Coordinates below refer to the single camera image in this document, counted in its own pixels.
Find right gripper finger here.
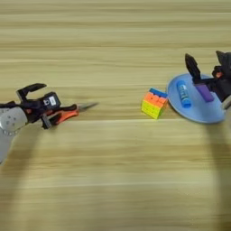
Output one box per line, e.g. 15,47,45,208
215,50,231,68
184,52,217,86

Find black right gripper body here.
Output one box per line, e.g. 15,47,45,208
207,66,231,104

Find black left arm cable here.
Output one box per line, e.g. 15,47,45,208
0,101,18,109

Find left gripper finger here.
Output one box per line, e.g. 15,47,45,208
15,82,48,103
40,103,79,131

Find blue glue stick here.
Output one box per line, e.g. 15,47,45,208
176,79,192,108

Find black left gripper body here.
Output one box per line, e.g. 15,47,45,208
17,99,62,125

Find purple rectangular block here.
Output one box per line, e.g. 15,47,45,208
194,83,215,103

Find round blue plate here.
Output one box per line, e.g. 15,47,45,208
166,72,226,125

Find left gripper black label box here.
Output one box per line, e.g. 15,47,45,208
42,91,61,111

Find orange black needle-nose pliers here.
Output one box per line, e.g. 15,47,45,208
48,101,99,126

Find colourful toy brick block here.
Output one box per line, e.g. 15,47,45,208
141,88,169,120

